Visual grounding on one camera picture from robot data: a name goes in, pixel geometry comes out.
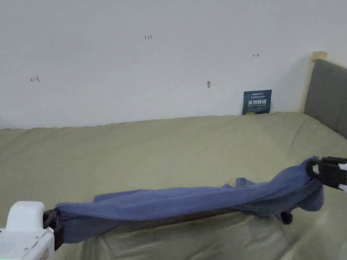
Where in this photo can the dark blue card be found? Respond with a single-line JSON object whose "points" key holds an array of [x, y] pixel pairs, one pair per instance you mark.
{"points": [[257, 102]]}

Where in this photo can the bed with pale green sheet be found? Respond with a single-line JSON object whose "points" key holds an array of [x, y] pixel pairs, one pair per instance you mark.
{"points": [[151, 151]]}

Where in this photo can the grey padded headboard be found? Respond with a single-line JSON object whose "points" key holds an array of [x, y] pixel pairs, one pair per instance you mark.
{"points": [[337, 100]]}

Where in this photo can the dark blue shirt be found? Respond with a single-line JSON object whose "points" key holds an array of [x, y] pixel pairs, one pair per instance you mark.
{"points": [[182, 203]]}

